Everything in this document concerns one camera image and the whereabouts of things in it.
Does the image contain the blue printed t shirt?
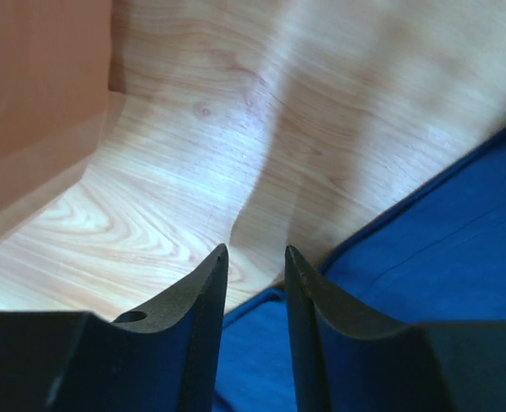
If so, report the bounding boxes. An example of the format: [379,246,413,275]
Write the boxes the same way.
[212,127,506,411]

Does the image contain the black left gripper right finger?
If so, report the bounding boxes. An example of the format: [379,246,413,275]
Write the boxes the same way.
[284,246,506,411]

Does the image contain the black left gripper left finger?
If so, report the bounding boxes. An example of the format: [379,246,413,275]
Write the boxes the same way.
[0,245,229,411]

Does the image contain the orange plastic laundry basket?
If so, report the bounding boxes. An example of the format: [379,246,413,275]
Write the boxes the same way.
[0,1,123,241]

